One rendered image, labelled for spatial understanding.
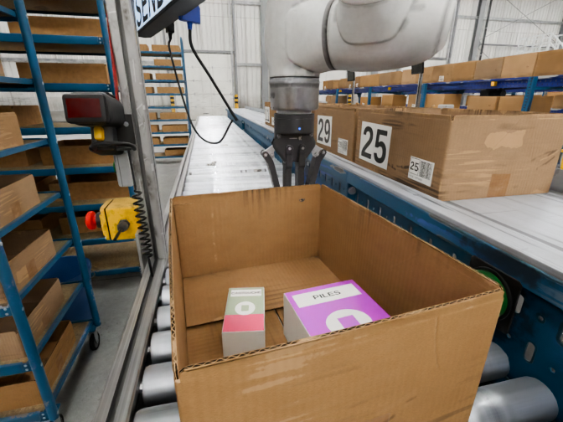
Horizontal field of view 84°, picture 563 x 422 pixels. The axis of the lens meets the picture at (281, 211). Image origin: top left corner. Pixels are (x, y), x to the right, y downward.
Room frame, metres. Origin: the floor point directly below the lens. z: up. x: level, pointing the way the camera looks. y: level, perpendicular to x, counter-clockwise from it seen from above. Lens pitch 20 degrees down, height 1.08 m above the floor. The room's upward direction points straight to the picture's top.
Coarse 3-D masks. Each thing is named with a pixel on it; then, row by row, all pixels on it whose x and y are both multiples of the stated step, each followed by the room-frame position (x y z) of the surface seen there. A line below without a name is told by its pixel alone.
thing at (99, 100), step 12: (72, 96) 0.50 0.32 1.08; (84, 96) 0.51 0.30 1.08; (96, 96) 0.51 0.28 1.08; (108, 96) 0.54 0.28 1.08; (72, 108) 0.50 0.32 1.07; (84, 108) 0.50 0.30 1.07; (96, 108) 0.51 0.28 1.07; (108, 108) 0.53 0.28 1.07; (120, 108) 0.59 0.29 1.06; (72, 120) 0.50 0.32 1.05; (84, 120) 0.50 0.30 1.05; (96, 120) 0.51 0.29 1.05; (108, 120) 0.52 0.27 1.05; (120, 120) 0.58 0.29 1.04; (96, 132) 0.54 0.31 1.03; (108, 132) 0.56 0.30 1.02
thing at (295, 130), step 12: (276, 120) 0.59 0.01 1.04; (288, 120) 0.57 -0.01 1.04; (300, 120) 0.57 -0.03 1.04; (312, 120) 0.59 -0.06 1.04; (276, 132) 0.59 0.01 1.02; (288, 132) 0.57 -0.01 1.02; (300, 132) 0.57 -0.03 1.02; (312, 132) 0.60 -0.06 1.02; (276, 144) 0.59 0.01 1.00; (288, 144) 0.60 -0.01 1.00; (300, 144) 0.60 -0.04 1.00; (312, 144) 0.61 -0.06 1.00
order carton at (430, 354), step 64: (256, 192) 0.57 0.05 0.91; (320, 192) 0.61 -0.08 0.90; (192, 256) 0.52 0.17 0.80; (256, 256) 0.57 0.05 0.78; (320, 256) 0.60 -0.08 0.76; (384, 256) 0.41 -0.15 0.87; (448, 256) 0.31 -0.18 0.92; (192, 320) 0.40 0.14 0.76; (384, 320) 0.20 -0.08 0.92; (448, 320) 0.22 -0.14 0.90; (192, 384) 0.15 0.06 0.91; (256, 384) 0.17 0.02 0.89; (320, 384) 0.18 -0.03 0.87; (384, 384) 0.20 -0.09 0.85; (448, 384) 0.23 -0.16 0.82
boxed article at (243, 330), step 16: (240, 288) 0.42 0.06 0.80; (256, 288) 0.42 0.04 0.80; (240, 304) 0.38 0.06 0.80; (256, 304) 0.38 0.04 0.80; (224, 320) 0.35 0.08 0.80; (240, 320) 0.35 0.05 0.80; (256, 320) 0.35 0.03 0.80; (224, 336) 0.32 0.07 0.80; (240, 336) 0.32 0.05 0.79; (256, 336) 0.33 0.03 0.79; (224, 352) 0.32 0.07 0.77; (240, 352) 0.32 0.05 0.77
